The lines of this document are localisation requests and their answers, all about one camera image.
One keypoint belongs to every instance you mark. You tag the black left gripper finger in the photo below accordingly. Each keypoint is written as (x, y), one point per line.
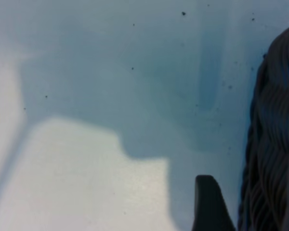
(209, 207)

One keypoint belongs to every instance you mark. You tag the dark brown woven basket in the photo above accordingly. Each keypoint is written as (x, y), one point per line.
(277, 134)

